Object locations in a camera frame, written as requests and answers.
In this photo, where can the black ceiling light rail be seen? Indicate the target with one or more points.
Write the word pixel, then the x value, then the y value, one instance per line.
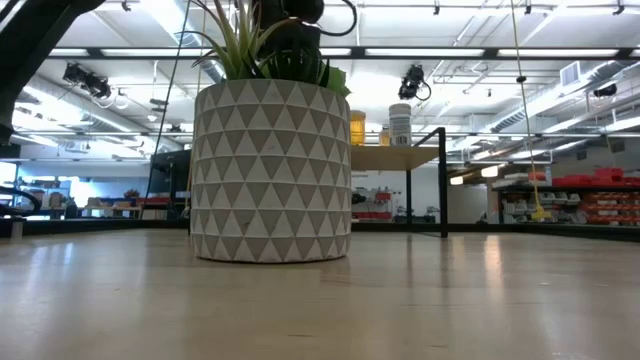
pixel 492 52

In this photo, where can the black ceiling-mounted device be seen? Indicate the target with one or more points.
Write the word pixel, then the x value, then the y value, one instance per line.
pixel 90 82

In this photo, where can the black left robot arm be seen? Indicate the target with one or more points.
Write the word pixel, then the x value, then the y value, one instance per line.
pixel 30 50

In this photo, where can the storage rack with red bins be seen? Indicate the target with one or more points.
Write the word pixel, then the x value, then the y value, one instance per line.
pixel 600 177

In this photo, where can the black metal table frame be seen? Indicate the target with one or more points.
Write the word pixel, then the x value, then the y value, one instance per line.
pixel 500 230

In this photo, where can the white medicine bottle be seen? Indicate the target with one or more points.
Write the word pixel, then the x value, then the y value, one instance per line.
pixel 400 125

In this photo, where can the white ceiling air vent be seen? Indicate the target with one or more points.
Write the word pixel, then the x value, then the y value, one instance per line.
pixel 570 74

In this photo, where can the wooden shelf with black legs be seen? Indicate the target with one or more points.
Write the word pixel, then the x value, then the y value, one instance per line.
pixel 390 157

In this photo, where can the succulent in triangle-patterned pot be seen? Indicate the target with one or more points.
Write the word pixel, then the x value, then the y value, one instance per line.
pixel 270 175

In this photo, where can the black hanging camera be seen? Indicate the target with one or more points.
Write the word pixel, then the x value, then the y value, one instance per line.
pixel 411 82

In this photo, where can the black monitor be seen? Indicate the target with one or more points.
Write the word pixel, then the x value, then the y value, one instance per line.
pixel 170 175

